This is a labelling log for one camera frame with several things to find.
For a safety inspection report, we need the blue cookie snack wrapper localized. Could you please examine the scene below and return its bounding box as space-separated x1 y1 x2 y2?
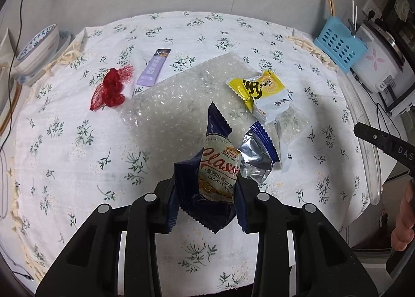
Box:
174 103 242 233

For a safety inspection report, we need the silver blue torn wrapper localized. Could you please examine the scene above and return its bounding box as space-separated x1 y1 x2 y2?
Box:
238 121 282 187

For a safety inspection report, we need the clear bubble wrap sheet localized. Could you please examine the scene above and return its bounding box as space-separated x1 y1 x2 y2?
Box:
121 51 309 174

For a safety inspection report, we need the yellow white snack wrapper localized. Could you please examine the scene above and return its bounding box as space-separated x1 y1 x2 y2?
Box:
226 70 293 124

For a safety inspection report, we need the red mesh net bag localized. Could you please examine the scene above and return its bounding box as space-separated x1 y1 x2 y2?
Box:
89 65 134 111

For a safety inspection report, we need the right hand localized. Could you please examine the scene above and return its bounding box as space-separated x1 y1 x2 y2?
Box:
391 181 414 251

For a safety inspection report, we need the clear glass lid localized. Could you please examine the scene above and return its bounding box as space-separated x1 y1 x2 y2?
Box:
337 70 382 206

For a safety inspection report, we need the white rice cooker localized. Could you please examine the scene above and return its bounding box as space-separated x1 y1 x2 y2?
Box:
352 21 414 97

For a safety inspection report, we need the white floral tablecloth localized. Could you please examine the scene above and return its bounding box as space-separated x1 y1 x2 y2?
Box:
11 11 370 284

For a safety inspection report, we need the blue plastic utensil basket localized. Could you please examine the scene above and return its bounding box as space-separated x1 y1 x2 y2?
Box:
314 16 368 73

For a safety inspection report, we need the purple sachet packet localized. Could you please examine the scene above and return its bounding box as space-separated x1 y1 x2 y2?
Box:
135 49 170 87

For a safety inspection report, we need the blue rimmed plate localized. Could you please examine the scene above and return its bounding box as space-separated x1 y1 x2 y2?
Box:
16 30 71 86

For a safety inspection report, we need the blue white porcelain bowl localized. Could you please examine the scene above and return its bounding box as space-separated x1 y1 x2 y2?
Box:
15 23 60 74

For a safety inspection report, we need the right wall socket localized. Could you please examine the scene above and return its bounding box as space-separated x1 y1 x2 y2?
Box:
362 0 382 21

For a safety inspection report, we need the black power cable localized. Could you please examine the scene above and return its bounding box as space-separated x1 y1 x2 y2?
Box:
0 0 43 152

